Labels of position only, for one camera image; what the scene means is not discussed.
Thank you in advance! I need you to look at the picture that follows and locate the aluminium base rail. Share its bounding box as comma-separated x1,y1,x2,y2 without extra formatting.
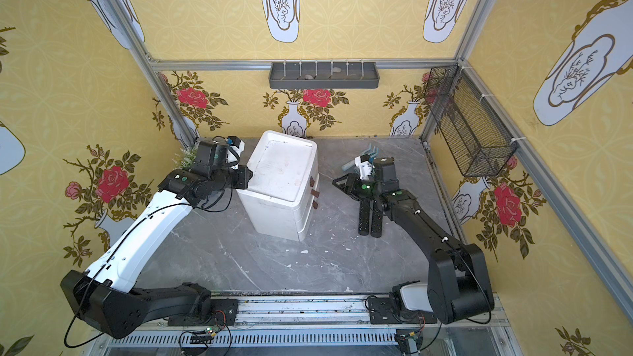
87,293,522,355

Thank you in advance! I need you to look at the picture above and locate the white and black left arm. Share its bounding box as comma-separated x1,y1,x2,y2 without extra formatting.
60,136,253,339

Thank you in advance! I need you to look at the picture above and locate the black wire mesh basket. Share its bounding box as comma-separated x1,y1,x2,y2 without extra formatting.
426,65,518,177

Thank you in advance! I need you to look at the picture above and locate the green artificial potted plant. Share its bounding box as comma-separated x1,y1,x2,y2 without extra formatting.
173,145,198,170

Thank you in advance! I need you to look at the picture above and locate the grey wall shelf tray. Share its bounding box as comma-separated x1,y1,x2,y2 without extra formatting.
269,60,380,90

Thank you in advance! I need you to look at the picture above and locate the white plastic drawer cabinet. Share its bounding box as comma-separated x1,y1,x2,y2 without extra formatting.
238,130,320,242

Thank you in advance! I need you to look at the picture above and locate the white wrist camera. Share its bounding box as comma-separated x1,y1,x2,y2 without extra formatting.
226,136,246,166
354,154,374,181

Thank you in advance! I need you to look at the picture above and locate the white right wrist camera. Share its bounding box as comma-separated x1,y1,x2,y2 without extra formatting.
354,154,374,181

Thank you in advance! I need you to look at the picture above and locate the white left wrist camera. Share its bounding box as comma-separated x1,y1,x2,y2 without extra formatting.
226,136,246,166

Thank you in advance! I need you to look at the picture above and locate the black rhinestone microphone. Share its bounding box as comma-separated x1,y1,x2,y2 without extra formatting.
358,199,372,236
370,201,383,238

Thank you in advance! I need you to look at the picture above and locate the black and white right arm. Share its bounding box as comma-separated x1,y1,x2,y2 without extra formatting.
332,156,495,324

